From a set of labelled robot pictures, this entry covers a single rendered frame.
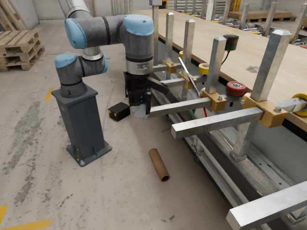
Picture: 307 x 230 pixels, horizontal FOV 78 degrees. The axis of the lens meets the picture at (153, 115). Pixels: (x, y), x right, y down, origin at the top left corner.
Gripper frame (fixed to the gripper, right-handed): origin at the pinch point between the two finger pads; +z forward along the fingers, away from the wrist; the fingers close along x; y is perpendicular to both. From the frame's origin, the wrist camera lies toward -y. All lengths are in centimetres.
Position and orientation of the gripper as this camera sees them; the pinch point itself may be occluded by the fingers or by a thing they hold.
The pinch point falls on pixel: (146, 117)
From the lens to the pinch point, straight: 77.9
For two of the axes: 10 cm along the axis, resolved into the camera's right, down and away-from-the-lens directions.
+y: -9.5, 1.7, -2.7
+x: 3.2, 5.4, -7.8
